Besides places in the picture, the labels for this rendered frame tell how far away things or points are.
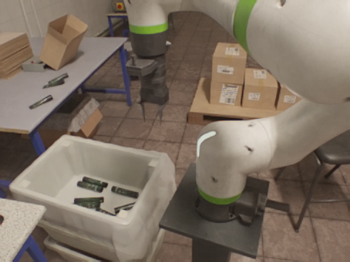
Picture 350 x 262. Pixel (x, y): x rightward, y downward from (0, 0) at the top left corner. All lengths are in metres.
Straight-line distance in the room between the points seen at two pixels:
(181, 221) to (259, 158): 0.27
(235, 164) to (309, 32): 0.40
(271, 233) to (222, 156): 1.35
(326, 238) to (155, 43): 1.67
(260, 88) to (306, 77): 2.36
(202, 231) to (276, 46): 0.54
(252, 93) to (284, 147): 2.03
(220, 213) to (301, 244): 1.23
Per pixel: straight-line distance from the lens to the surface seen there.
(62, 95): 1.84
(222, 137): 0.60
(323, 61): 0.27
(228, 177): 0.63
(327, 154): 1.56
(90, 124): 2.48
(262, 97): 2.68
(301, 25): 0.27
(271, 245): 1.85
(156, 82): 0.69
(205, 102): 2.78
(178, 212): 0.77
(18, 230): 1.10
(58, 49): 2.18
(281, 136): 0.63
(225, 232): 0.74
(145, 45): 0.65
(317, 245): 1.95
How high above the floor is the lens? 1.53
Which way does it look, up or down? 36 degrees down
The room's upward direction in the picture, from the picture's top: 2 degrees counter-clockwise
